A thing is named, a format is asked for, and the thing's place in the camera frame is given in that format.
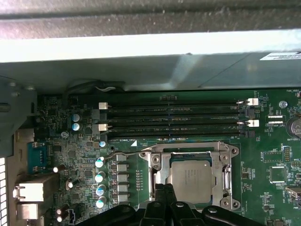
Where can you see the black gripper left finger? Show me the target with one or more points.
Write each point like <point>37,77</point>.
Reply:
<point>152,214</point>

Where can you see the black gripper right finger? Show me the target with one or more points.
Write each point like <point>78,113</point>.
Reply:
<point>181,214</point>

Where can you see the silver CPU plate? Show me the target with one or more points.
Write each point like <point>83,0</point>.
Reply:
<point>195,181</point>

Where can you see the metal socket cover frame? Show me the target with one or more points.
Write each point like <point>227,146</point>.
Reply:
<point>218,174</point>

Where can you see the CPU socket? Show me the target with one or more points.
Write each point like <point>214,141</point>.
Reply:
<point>154,168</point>

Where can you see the RAM slot black clips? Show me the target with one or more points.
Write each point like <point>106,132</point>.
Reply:
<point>188,115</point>
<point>188,134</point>

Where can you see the RAM slot white clips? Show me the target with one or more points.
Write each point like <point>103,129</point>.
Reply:
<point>188,104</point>

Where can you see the gray square choke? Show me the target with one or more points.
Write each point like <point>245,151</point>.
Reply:
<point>122,157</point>
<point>122,178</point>
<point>122,167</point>
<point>123,198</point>
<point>122,188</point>

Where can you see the silver blue capacitor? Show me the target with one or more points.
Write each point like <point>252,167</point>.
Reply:
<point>75,117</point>
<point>102,144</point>
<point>101,190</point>
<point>100,177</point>
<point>99,163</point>
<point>75,126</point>
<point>101,202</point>

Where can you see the green motherboard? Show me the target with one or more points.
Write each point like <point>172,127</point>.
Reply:
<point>258,146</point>

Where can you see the internal USB port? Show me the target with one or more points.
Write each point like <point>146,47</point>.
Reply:
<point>294,191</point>

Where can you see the silver board screw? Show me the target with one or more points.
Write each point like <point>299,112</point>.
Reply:
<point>283,104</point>
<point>64,134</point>

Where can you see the silver network port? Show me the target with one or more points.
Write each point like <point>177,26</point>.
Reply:
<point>30,191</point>

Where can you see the silver rear port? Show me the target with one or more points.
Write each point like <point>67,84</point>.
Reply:
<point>27,212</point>

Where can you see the blue serial port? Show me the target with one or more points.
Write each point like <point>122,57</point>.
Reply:
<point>33,157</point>

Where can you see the coin cell battery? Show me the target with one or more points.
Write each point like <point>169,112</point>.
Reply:
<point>295,128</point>

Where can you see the black open PC case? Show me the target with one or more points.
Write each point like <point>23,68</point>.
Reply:
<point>94,70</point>

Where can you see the white case sticker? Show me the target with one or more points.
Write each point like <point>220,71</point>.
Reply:
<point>282,56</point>

